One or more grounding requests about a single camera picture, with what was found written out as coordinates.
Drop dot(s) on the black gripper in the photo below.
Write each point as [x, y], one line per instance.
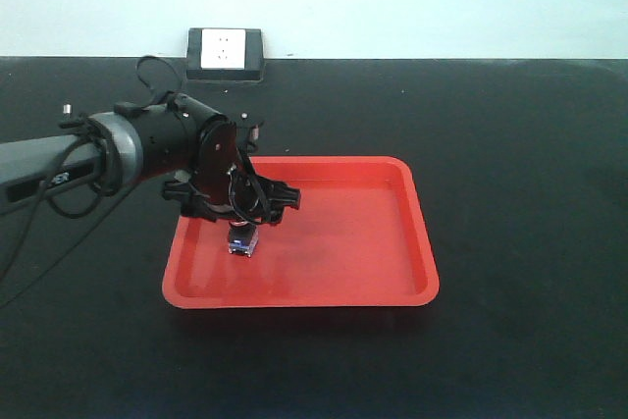
[222, 182]

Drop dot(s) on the red mushroom push button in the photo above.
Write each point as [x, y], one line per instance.
[242, 238]

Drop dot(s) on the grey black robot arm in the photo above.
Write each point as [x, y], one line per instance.
[134, 143]

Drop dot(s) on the black white power socket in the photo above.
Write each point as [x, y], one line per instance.
[225, 54]

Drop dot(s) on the red plastic tray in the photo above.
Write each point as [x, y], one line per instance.
[358, 238]

